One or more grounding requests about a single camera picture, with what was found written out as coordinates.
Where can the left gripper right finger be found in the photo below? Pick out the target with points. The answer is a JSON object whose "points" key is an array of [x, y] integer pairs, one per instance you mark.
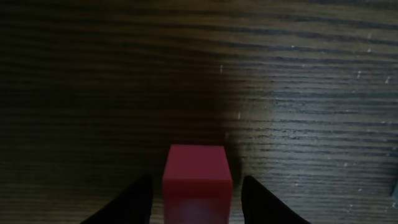
{"points": [[261, 205]]}

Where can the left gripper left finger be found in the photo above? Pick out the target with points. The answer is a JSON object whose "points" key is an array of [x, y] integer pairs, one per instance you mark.
{"points": [[133, 202]]}

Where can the red cube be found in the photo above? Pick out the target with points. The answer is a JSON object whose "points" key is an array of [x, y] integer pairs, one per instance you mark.
{"points": [[197, 174]]}

